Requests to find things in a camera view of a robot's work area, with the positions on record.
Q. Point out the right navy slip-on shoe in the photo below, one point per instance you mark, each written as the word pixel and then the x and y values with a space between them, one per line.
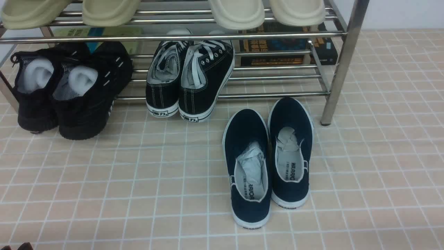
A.
pixel 291 132

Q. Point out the left navy slip-on shoe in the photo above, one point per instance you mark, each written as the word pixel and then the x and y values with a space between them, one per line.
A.
pixel 245 145

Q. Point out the black canvas sneaker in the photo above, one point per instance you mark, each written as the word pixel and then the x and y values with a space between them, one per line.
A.
pixel 163 79
pixel 207 67

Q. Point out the far left beige slipper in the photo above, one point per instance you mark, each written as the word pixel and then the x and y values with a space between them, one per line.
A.
pixel 27 14

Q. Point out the far right cream slipper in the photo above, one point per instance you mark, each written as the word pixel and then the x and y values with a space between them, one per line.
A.
pixel 298 12

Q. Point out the beige slipper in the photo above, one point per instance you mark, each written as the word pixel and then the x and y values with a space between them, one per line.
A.
pixel 27 14
pixel 108 13

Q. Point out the black orange book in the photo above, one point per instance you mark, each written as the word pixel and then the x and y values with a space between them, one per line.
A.
pixel 325 48

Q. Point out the left black canvas sneaker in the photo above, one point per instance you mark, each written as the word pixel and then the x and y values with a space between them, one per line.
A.
pixel 163 79

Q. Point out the cream slipper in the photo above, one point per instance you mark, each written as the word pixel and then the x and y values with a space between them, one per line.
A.
pixel 238 14
pixel 298 12

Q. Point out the right black canvas sneaker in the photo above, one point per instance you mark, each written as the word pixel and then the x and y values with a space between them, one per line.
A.
pixel 207 67

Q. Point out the stainless steel shoe rack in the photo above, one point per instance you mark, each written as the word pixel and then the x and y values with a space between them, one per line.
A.
pixel 349 32

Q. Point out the navy slip-on shoe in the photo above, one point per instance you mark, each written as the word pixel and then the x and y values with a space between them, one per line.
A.
pixel 291 132
pixel 245 145

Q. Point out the green book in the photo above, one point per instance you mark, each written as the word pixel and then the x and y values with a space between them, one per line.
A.
pixel 132 47

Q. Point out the black mesh sneaker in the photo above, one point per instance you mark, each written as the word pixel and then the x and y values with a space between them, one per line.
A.
pixel 85 95
pixel 39 73

